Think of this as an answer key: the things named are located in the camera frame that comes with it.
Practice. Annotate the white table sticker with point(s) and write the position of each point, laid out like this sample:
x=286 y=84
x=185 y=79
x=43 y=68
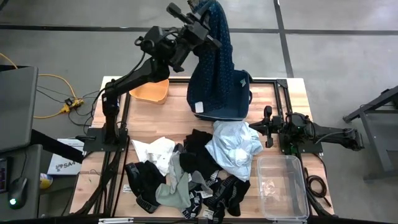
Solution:
x=127 y=188

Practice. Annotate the clear plastic container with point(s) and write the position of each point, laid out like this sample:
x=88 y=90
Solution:
x=281 y=189

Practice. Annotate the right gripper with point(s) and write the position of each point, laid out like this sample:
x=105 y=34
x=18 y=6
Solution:
x=270 y=127

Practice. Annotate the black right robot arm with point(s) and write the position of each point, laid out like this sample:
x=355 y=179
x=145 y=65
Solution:
x=329 y=135

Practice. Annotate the navy dotted cloth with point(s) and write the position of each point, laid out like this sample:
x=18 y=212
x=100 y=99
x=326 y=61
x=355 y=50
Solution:
x=214 y=62

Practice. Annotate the white paper tag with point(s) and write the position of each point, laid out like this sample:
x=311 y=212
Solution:
x=208 y=213
x=207 y=194

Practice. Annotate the black diagonal beam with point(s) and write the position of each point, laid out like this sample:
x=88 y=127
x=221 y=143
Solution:
x=56 y=146

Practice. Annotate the grey desk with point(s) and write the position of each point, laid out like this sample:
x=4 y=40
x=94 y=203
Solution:
x=31 y=199

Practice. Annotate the white cloth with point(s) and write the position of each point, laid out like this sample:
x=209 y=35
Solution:
x=157 y=152

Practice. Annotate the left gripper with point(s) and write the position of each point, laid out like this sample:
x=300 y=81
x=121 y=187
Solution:
x=199 y=32

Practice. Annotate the yellow white ball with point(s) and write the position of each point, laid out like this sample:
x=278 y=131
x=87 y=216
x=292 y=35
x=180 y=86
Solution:
x=45 y=181

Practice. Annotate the yellow power splitter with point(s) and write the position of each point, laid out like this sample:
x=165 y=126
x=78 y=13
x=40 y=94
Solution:
x=73 y=105

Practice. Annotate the white cardboard box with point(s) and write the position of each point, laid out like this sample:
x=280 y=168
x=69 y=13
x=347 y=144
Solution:
x=65 y=161

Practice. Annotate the pale green sock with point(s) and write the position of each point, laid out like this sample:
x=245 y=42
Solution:
x=171 y=196
x=176 y=168

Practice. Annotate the black sock with white pattern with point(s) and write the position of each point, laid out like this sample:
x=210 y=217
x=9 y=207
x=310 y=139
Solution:
x=192 y=207

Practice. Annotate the black computer mouse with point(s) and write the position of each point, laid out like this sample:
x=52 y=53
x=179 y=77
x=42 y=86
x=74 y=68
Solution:
x=17 y=193

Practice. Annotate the light blue shirt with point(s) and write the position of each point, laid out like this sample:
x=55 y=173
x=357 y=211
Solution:
x=234 y=147

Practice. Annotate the black underwear grey waistband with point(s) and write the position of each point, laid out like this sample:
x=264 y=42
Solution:
x=146 y=180

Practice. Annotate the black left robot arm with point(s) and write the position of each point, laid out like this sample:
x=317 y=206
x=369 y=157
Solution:
x=136 y=76

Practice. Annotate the black metal stand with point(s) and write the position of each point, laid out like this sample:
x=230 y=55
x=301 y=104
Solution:
x=373 y=124

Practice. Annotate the orange plastic bin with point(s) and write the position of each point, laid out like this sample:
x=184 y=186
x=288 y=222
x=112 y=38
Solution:
x=152 y=91

